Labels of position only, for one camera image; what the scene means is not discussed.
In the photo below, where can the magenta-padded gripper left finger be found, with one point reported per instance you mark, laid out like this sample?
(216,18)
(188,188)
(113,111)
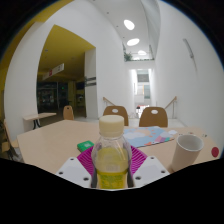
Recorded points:
(74,168)

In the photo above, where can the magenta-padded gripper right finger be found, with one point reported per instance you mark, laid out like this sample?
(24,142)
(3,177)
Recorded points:
(150,168)

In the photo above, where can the yellow drink bottle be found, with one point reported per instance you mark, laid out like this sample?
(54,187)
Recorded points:
(111,160)

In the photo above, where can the small green box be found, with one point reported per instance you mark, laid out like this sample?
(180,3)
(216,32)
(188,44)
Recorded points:
(85,145)

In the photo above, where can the colourful printed mat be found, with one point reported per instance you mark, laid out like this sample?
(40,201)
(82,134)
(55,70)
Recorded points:
(146,136)

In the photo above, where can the white mug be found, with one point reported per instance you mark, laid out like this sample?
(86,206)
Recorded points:
(185,151)

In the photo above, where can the small wooden side table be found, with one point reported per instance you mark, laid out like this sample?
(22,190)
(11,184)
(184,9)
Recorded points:
(38,116)

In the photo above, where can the flat round red coaster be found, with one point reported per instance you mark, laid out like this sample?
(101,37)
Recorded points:
(215,152)

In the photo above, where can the wooden stair handrail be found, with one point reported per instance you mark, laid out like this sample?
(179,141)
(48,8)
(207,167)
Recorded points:
(108,101)
(170,102)

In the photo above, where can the dark shop shelf unit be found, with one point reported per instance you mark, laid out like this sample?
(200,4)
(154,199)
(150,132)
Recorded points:
(46,96)

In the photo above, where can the dark pillar sign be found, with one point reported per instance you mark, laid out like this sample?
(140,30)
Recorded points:
(90,81)

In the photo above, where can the hanging white sign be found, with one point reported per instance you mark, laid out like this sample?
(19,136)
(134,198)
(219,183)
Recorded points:
(53,71)

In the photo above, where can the green balcony plant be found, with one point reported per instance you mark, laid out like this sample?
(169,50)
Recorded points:
(127,56)

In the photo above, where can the oval ceiling lights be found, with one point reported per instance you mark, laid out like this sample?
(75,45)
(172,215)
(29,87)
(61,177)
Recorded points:
(132,42)

